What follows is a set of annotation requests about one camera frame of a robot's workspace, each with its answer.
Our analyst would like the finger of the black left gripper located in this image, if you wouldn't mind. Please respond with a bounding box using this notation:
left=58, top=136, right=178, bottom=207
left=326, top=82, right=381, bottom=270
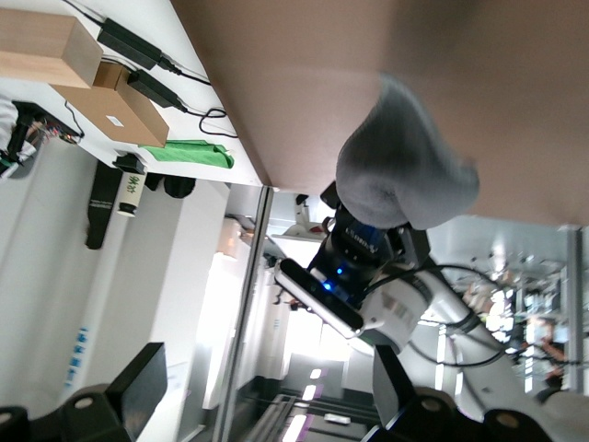
left=319, top=180, right=344, bottom=211
left=398, top=224, right=434, bottom=269

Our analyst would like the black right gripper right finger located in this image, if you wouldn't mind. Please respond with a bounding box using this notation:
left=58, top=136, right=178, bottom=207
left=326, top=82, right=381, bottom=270
left=372, top=344, right=482, bottom=442

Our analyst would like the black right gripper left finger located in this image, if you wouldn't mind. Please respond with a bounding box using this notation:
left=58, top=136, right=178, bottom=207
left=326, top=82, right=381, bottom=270
left=32, top=342, right=168, bottom=442

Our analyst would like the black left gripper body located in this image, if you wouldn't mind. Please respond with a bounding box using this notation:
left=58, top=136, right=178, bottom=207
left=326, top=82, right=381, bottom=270
left=306, top=204, right=418, bottom=303

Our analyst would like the dark grey towel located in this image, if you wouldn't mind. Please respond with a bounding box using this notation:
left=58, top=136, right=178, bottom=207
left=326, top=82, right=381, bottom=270
left=334, top=73, right=480, bottom=231

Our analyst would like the brown table cover sheet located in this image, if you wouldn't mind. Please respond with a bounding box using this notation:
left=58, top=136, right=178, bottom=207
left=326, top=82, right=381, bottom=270
left=170, top=0, right=589, bottom=227

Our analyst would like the green cloth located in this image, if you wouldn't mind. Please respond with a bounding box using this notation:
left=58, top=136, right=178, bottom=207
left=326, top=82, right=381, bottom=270
left=139, top=138, right=236, bottom=169

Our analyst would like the paper cup green print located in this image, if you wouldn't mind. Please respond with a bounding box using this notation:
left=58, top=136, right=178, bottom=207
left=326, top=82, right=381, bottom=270
left=114, top=169, right=148, bottom=217

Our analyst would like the black power adapter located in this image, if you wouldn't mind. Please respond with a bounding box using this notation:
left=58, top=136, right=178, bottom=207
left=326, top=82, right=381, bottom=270
left=126, top=68, right=191, bottom=114
left=96, top=17, right=166, bottom=71

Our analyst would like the flat cardboard box with label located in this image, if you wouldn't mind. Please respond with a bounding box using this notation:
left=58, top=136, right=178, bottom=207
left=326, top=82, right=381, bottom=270
left=49, top=82, right=170, bottom=149

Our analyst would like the small cardboard box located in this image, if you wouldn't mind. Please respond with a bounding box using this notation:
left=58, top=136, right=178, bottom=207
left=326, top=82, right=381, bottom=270
left=91, top=61, right=133, bottom=91

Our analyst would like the black circuit board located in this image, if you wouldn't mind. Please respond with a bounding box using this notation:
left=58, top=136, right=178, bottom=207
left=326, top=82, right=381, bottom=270
left=10, top=100, right=85, bottom=145

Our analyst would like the light wooden block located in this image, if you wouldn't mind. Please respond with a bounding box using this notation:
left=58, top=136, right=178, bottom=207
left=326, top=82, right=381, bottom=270
left=0, top=7, right=105, bottom=89

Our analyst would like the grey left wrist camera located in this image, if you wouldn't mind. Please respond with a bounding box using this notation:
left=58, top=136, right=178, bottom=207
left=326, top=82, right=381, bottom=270
left=274, top=257, right=365, bottom=341

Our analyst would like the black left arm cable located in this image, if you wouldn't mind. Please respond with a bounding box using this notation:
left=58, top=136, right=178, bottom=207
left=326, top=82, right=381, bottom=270
left=365, top=262, right=560, bottom=369

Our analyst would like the aluminium frame post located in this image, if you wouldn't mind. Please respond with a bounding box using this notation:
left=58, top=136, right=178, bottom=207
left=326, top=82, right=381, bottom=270
left=210, top=185, right=273, bottom=442

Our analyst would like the black adapter cable loop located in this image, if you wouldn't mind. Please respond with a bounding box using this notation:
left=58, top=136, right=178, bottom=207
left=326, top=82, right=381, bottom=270
left=181, top=68, right=241, bottom=140

